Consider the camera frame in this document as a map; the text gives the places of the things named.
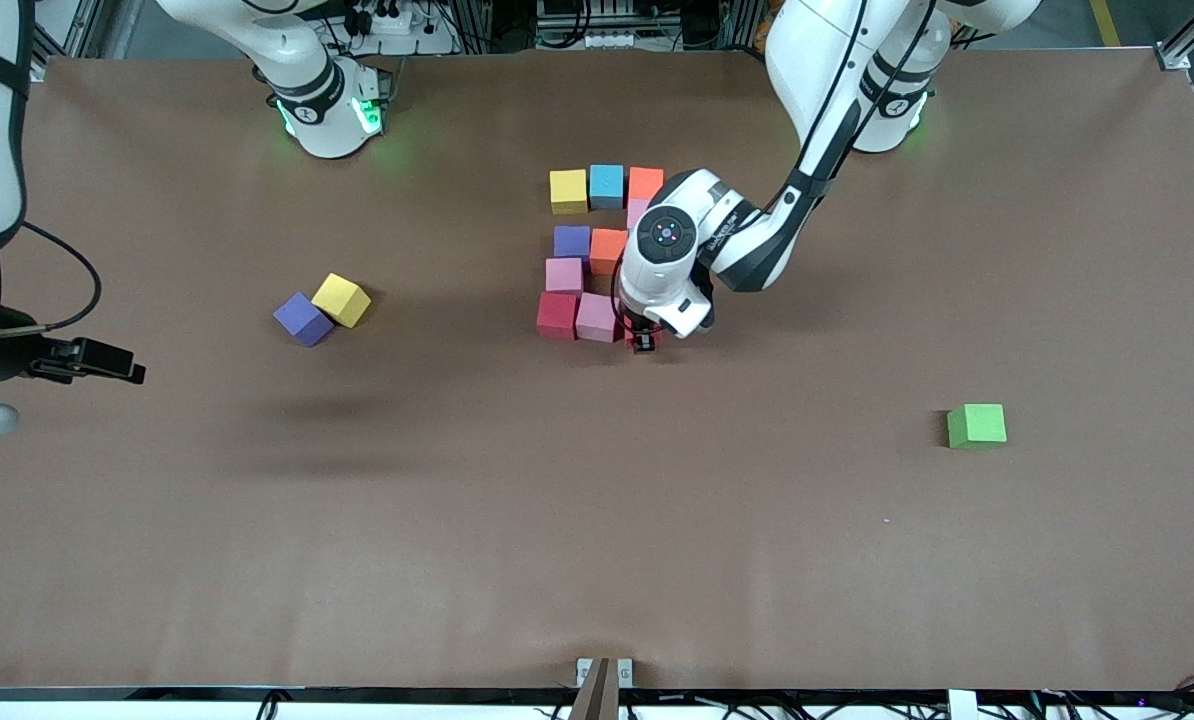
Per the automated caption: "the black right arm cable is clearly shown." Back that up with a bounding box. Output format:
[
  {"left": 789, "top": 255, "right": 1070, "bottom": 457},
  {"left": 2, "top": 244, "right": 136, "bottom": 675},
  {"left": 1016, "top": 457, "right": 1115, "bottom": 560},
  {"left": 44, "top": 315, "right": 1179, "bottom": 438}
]
[{"left": 0, "top": 221, "right": 104, "bottom": 338}]

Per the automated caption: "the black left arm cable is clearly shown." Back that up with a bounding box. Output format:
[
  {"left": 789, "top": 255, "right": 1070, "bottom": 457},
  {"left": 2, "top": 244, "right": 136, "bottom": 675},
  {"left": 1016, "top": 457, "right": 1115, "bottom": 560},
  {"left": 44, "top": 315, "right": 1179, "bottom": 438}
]
[{"left": 611, "top": 270, "right": 670, "bottom": 336}]

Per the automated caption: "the green foam cube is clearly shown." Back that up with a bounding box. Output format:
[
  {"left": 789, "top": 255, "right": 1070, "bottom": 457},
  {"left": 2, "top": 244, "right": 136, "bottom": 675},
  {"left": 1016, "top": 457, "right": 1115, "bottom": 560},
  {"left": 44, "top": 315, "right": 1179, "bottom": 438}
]
[{"left": 947, "top": 403, "right": 1008, "bottom": 450}]

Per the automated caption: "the brown post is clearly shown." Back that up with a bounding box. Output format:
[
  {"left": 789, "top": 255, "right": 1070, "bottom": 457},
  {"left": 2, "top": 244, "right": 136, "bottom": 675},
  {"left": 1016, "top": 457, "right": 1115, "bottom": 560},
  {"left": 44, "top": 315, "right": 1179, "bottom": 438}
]
[{"left": 568, "top": 657, "right": 621, "bottom": 720}]

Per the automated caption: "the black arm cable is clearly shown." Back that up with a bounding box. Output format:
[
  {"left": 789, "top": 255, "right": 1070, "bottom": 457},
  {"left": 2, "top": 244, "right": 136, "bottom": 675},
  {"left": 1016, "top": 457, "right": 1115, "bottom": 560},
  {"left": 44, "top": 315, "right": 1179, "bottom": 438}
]
[
  {"left": 611, "top": 270, "right": 670, "bottom": 336},
  {"left": 0, "top": 221, "right": 104, "bottom": 338}
]

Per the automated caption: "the white power strip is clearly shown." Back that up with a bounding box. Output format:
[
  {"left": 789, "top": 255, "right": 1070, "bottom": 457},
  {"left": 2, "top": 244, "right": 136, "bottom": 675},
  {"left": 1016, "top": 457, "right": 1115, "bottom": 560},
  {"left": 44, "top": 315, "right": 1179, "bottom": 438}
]
[{"left": 352, "top": 0, "right": 430, "bottom": 39}]

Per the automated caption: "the metal table edge bracket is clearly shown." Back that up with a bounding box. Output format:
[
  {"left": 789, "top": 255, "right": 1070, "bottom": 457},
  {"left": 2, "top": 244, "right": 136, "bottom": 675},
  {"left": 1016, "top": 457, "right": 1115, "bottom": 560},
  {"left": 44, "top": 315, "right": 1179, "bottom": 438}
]
[{"left": 576, "top": 657, "right": 634, "bottom": 689}]

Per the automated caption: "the yellow foam cube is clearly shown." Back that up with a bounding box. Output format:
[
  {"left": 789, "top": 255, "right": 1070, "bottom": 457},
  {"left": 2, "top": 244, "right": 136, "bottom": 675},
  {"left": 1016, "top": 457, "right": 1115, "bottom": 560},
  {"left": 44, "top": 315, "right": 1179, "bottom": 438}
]
[
  {"left": 549, "top": 169, "right": 590, "bottom": 216},
  {"left": 311, "top": 273, "right": 372, "bottom": 329}
]

